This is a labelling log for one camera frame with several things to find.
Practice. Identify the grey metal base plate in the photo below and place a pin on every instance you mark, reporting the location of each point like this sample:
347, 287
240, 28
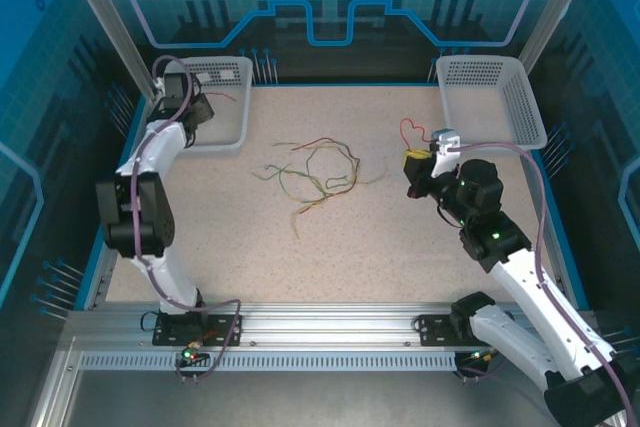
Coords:
300, 402

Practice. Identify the aluminium mounting rail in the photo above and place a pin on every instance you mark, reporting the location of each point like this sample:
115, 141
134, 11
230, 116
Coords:
325, 322

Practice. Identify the small LED circuit board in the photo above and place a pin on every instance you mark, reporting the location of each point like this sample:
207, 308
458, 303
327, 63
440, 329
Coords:
192, 354
480, 356

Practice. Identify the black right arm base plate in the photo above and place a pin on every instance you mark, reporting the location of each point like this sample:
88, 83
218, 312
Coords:
432, 329

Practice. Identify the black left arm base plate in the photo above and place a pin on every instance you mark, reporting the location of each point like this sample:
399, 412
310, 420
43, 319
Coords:
225, 329

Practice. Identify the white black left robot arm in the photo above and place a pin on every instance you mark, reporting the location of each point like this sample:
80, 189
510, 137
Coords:
170, 287

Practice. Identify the white sticker label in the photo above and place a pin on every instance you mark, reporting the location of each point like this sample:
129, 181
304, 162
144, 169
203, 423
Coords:
205, 78
227, 75

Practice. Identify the aluminium frame post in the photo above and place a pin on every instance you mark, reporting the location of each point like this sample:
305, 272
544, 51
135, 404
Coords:
560, 2
110, 32

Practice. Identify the white perforated plastic basket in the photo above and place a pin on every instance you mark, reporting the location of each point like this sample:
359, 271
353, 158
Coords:
480, 97

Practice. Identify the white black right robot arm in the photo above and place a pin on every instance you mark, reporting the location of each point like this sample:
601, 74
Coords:
525, 287

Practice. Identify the white perforated basket with stickers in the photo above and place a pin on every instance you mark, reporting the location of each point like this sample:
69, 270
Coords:
230, 122

